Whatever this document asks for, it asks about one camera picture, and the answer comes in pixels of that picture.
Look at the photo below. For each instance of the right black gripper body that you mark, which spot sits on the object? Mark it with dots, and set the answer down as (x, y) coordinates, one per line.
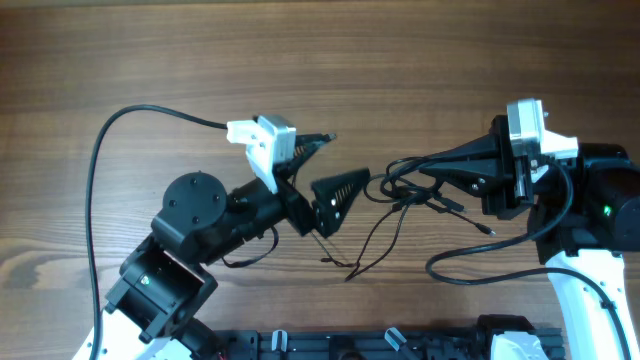
(517, 185)

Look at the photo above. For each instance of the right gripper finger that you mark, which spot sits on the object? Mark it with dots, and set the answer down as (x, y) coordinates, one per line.
(475, 177)
(486, 146)

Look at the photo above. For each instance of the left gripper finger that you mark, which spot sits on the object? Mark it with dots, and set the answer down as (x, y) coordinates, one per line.
(334, 197)
(305, 147)

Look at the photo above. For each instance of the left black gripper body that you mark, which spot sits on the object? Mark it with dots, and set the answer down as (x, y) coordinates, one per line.
(299, 209)

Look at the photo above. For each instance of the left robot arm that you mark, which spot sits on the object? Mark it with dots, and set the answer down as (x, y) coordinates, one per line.
(150, 311)

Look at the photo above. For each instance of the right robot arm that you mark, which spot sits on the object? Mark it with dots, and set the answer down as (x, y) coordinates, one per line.
(584, 216)

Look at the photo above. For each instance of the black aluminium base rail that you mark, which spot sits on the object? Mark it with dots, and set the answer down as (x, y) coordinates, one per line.
(491, 337)

